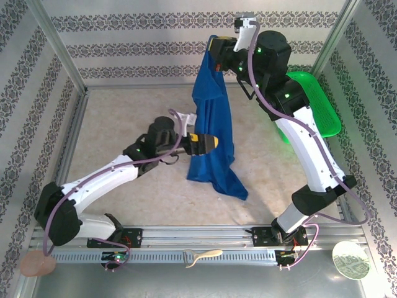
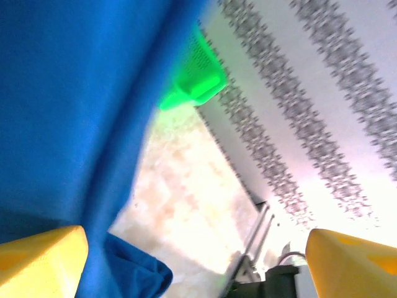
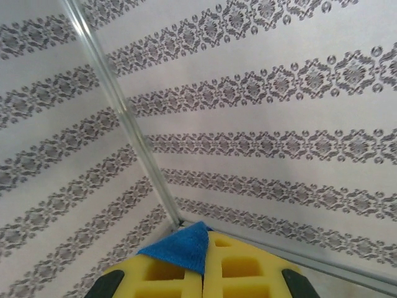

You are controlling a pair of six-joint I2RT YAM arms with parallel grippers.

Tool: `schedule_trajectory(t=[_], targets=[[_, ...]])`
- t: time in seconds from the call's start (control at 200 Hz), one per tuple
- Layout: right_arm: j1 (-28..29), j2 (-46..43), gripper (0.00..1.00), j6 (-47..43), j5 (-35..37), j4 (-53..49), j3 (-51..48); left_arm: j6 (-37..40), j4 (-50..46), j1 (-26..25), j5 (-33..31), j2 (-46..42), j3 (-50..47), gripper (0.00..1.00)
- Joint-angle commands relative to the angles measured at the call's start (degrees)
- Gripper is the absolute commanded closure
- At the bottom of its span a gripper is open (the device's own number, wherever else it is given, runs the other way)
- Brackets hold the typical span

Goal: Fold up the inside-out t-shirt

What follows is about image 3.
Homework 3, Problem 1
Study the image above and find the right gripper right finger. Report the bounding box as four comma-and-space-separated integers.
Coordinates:
203, 231, 320, 298

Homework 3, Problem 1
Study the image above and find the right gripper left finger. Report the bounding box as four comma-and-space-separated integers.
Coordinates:
88, 253, 205, 298

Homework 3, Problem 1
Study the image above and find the blue t-shirt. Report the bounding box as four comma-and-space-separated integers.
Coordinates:
138, 220, 215, 276

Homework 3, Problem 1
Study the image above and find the aluminium wall-foot rail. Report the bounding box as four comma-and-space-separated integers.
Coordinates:
181, 220, 397, 294

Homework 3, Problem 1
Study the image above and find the aluminium corner post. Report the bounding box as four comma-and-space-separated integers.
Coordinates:
60, 0, 184, 227

